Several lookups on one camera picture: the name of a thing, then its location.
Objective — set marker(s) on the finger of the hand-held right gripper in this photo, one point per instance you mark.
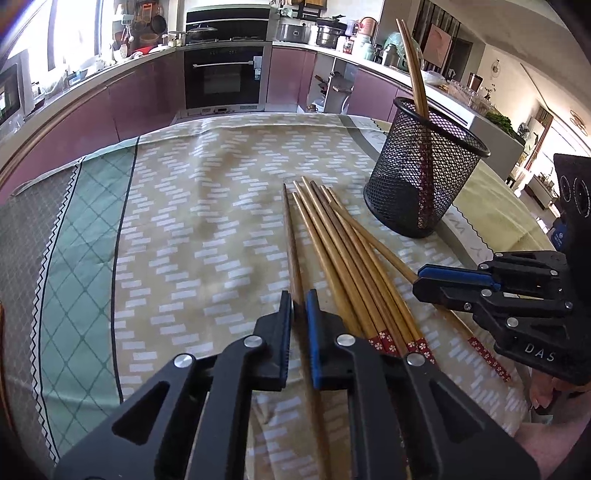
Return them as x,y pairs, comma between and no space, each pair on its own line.
452,295
457,274

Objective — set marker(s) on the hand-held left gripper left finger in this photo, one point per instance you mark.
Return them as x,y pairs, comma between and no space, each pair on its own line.
287,332

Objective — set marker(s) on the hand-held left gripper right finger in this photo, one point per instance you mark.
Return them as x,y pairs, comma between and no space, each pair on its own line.
314,341

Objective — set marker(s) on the bunch of wooden chopsticks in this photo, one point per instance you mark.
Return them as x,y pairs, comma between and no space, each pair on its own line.
341,277

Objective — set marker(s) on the light wooden chopstick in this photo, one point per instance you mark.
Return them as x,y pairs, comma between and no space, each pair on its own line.
489,358
414,69
408,69

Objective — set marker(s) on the dark brown chopstick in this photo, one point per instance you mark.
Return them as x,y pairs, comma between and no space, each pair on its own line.
293,258

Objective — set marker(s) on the black mesh utensil holder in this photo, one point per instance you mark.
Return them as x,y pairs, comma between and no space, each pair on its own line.
397,184

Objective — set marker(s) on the person's right forearm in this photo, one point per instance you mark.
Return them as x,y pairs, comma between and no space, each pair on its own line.
554,452

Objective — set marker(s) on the person's right hand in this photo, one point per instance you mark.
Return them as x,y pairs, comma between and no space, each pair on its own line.
547,392

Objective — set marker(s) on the patterned beige tablecloth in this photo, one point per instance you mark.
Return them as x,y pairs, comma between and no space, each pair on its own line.
184,230

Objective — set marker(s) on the green leafy plant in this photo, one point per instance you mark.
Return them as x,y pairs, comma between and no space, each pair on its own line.
499,122

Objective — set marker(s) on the green bottle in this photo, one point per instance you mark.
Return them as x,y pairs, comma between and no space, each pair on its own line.
364,48

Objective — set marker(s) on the black built-in oven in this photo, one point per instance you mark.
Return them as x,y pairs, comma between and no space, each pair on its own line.
221,83

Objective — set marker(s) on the stainless steel pot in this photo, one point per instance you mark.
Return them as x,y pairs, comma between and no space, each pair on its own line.
330,37

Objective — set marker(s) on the purple kitchen cabinets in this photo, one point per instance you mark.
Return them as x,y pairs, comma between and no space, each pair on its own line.
138,92

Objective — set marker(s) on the wok with glass lid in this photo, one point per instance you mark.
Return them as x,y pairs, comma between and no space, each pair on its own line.
201,33

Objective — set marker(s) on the black frying pan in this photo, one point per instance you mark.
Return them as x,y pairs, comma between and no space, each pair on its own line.
158,23

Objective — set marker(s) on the silver microwave oven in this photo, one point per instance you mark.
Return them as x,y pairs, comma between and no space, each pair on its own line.
9,92

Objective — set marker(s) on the kitchen window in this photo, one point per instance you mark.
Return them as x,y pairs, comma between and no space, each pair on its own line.
55,32

